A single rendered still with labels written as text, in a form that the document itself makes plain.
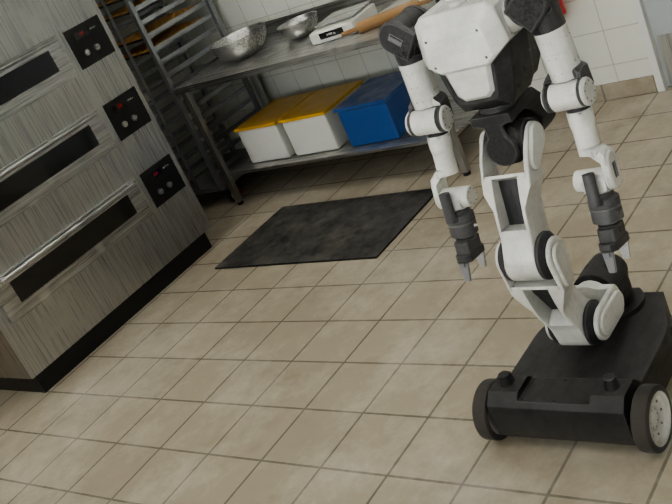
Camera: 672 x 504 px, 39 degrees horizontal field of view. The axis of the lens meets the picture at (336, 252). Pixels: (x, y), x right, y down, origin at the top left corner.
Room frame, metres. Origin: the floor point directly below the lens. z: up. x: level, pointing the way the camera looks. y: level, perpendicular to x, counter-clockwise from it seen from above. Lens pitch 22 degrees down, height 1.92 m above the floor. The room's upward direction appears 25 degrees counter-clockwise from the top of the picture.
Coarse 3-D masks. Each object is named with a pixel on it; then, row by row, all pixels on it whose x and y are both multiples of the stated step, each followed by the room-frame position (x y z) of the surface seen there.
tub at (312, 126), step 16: (320, 96) 5.95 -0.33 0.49; (336, 96) 5.78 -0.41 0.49; (304, 112) 5.75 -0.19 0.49; (320, 112) 5.59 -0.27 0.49; (288, 128) 5.81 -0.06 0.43; (304, 128) 5.72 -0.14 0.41; (320, 128) 5.63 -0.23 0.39; (336, 128) 5.62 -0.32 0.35; (304, 144) 5.76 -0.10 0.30; (320, 144) 5.67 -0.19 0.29; (336, 144) 5.59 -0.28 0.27
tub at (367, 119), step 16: (368, 80) 5.80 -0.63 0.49; (384, 80) 5.63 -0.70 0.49; (400, 80) 5.47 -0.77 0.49; (352, 96) 5.61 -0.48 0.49; (368, 96) 5.45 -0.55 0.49; (384, 96) 5.30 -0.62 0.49; (400, 96) 5.38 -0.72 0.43; (336, 112) 5.50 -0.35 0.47; (352, 112) 5.43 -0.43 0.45; (368, 112) 5.36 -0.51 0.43; (384, 112) 5.29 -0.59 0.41; (400, 112) 5.34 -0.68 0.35; (352, 128) 5.46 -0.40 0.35; (368, 128) 5.39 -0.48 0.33; (384, 128) 5.32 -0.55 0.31; (400, 128) 5.29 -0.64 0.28; (352, 144) 5.50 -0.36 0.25
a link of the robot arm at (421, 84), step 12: (408, 72) 2.74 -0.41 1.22; (420, 72) 2.72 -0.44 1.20; (432, 72) 2.75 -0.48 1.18; (408, 84) 2.75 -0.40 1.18; (420, 84) 2.72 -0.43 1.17; (432, 84) 2.73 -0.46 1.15; (420, 96) 2.73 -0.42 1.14; (432, 96) 2.72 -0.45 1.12; (444, 96) 2.73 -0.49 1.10; (408, 108) 2.78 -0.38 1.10; (420, 108) 2.74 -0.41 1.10; (444, 108) 2.70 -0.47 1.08; (408, 120) 2.75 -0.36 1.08; (444, 120) 2.68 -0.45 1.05; (408, 132) 2.76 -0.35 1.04
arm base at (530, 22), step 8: (512, 0) 2.44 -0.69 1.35; (520, 0) 2.43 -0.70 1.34; (528, 0) 2.41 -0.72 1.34; (536, 0) 2.40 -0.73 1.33; (544, 0) 2.38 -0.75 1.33; (512, 8) 2.45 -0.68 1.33; (520, 8) 2.43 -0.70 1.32; (528, 8) 2.42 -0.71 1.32; (536, 8) 2.40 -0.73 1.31; (544, 8) 2.39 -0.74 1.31; (512, 16) 2.45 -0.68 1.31; (520, 16) 2.44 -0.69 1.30; (528, 16) 2.42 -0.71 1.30; (536, 16) 2.41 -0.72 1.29; (520, 24) 2.44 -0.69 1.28; (528, 24) 2.43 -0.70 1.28; (536, 24) 2.41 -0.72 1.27
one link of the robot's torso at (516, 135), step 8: (520, 112) 2.63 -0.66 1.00; (520, 120) 2.57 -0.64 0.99; (528, 120) 2.57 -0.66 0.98; (512, 128) 2.56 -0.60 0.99; (520, 128) 2.54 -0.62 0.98; (512, 136) 2.55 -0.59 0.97; (520, 136) 2.53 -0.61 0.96; (520, 144) 2.53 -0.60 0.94; (520, 152) 2.54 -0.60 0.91; (520, 160) 2.56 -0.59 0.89
